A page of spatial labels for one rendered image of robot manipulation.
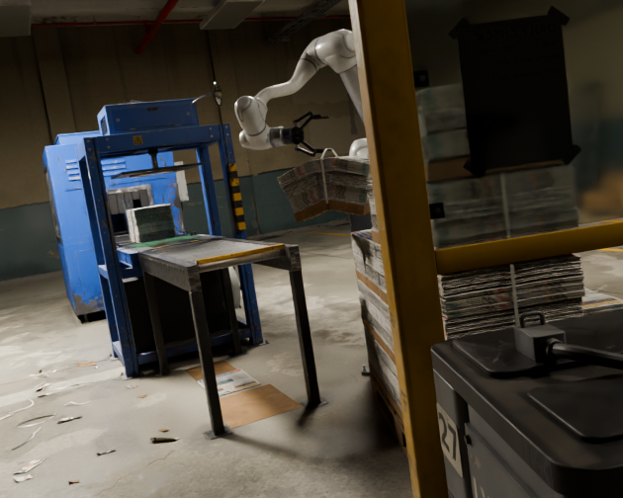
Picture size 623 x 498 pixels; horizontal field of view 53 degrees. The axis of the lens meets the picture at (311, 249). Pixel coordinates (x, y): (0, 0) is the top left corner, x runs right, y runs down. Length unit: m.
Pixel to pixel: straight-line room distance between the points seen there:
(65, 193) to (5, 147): 5.26
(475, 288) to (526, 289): 0.14
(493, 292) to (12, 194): 10.42
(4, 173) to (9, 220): 0.79
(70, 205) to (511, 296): 5.25
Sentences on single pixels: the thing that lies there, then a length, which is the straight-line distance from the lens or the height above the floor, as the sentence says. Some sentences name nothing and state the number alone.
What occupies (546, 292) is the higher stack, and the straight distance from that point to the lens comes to 1.71.
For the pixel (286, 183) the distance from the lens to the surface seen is 2.76.
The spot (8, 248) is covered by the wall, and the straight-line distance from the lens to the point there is 11.57.
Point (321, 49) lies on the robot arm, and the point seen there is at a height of 1.70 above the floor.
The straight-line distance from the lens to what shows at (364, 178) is 2.66.
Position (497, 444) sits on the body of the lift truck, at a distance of 0.95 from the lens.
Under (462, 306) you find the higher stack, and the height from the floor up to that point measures 0.74.
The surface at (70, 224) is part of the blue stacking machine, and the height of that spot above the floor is 0.98.
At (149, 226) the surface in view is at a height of 0.91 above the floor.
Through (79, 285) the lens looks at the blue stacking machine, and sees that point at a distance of 6.47.
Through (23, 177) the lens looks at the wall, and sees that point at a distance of 11.58.
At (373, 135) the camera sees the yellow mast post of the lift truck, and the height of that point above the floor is 1.18.
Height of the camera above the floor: 1.12
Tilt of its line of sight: 7 degrees down
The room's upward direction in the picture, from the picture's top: 8 degrees counter-clockwise
